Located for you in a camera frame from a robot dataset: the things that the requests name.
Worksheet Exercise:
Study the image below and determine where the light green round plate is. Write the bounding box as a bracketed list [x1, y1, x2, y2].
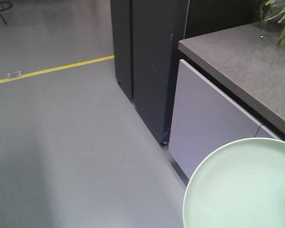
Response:
[182, 138, 285, 228]

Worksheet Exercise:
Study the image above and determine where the dark grey tall cabinet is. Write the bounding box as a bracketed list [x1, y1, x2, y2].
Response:
[110, 0, 190, 145]

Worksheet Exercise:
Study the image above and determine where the grey counter cabinet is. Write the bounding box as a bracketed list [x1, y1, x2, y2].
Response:
[169, 24, 285, 184]

